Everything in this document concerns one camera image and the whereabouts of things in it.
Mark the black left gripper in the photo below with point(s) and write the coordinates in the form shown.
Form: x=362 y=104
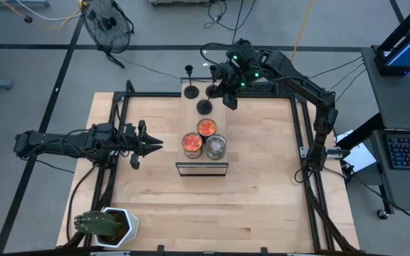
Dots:
x=135 y=140

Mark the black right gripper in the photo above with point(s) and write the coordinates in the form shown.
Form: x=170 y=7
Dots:
x=231 y=76

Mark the orange candle jar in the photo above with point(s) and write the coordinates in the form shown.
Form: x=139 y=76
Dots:
x=206 y=127
x=191 y=142

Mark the silver candle jar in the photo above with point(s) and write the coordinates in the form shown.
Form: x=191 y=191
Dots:
x=215 y=145

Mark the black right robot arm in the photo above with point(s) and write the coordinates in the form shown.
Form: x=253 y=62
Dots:
x=297 y=83

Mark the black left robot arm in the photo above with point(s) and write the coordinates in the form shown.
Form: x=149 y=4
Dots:
x=55 y=142

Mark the white hexagonal plant pot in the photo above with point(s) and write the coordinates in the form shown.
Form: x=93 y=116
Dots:
x=131 y=227

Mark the green cactus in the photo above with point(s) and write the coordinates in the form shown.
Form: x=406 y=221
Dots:
x=96 y=224

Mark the black floor fan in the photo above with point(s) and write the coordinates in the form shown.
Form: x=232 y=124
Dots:
x=107 y=25

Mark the white paper sheet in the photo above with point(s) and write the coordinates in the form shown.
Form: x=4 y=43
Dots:
x=363 y=160

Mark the grey side desk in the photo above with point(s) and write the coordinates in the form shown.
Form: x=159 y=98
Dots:
x=397 y=106

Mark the backlit black keyboard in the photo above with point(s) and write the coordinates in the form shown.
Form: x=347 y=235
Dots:
x=409 y=153

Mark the black caster wheel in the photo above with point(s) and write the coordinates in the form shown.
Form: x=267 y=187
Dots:
x=382 y=214

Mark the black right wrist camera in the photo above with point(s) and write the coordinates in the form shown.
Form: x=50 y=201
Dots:
x=230 y=102

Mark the wooden shelf with black frame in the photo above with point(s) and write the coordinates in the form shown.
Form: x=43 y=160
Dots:
x=190 y=119

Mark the black aluminium table frame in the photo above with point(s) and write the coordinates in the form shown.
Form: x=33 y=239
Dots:
x=144 y=94

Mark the grey metal bracket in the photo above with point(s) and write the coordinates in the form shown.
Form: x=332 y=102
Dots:
x=304 y=152

